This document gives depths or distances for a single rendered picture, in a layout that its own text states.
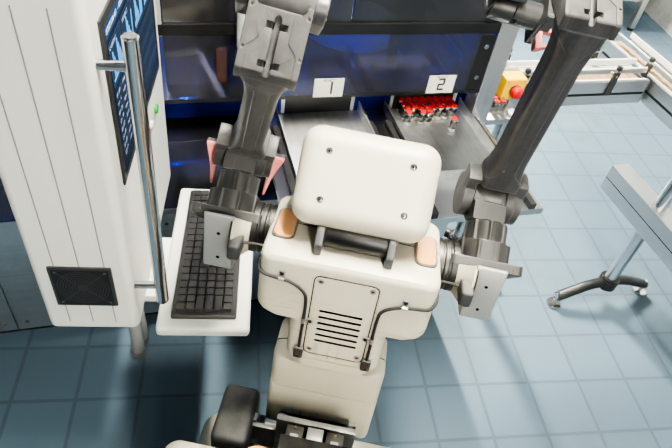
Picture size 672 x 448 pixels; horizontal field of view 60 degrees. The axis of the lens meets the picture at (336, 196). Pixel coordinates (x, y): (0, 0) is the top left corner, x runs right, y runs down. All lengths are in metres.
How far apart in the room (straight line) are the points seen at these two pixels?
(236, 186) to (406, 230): 0.30
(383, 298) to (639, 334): 1.99
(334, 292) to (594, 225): 2.37
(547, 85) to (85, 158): 0.70
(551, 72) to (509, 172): 0.19
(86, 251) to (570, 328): 2.00
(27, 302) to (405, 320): 1.51
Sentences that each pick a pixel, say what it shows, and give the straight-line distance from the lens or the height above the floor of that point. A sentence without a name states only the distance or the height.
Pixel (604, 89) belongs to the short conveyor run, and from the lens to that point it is 2.28.
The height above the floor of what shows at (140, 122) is 1.34.
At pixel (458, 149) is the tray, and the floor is 0.88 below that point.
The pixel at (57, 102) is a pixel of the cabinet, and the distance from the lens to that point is 0.94.
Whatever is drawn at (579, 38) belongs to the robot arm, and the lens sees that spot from 0.84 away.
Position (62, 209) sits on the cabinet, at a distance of 1.09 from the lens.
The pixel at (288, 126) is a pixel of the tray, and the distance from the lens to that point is 1.71.
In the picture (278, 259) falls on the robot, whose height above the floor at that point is 1.23.
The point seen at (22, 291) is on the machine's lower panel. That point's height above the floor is 0.29.
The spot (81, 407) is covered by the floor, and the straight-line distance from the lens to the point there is 2.20.
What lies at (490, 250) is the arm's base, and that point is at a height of 1.23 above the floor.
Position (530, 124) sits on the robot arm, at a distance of 0.92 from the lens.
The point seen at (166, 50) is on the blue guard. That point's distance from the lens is 1.52.
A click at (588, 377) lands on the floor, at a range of 2.54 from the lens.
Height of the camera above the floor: 1.90
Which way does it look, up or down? 42 degrees down
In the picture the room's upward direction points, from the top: 10 degrees clockwise
